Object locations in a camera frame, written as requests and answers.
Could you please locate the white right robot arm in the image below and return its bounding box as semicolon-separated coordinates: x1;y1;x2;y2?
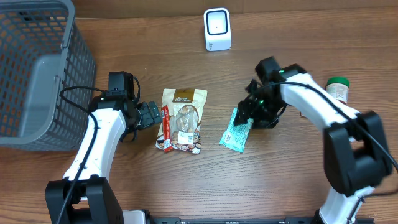
233;58;397;223

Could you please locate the beige nut snack bag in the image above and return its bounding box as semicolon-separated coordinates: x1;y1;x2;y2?
155;88;208;154

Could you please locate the red snack stick wrapper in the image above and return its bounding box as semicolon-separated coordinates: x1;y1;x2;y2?
161;106;172;152

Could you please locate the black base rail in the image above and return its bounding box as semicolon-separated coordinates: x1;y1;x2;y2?
149;216;376;224

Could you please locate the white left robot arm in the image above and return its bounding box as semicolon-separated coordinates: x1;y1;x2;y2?
45;90;161;223

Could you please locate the grey plastic basket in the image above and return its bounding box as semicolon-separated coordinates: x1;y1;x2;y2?
1;1;96;151

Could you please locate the teal snack packet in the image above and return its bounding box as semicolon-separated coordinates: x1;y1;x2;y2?
219;108;253;153

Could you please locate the green-lidded sauce jar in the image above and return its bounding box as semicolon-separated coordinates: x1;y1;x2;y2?
325;77;350;104

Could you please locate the white barcode scanner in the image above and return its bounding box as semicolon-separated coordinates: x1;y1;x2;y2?
203;7;232;52

